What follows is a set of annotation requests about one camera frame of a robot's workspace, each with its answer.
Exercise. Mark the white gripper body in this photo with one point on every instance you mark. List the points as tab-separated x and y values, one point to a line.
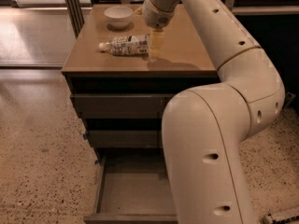
154	15

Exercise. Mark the clear plastic water bottle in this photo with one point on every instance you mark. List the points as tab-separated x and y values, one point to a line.
129	45

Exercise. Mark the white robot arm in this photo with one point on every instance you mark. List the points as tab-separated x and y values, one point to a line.
202	127

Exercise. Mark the brown drawer cabinet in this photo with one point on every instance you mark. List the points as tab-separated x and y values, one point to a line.
183	64

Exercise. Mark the top grey drawer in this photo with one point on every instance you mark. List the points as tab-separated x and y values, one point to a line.
120	106

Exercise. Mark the grey drawer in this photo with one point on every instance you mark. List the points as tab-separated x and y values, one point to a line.
125	139
120	106

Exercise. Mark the middle grey drawer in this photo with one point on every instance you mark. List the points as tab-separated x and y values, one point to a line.
125	139

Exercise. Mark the open bottom drawer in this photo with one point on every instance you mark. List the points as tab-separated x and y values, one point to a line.
132	188

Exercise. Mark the white ceramic bowl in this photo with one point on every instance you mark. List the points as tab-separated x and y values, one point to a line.
118	17

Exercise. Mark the white power strip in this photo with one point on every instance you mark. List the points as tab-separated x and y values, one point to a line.
287	216

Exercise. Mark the small black wall device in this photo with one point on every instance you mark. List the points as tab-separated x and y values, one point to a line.
288	99

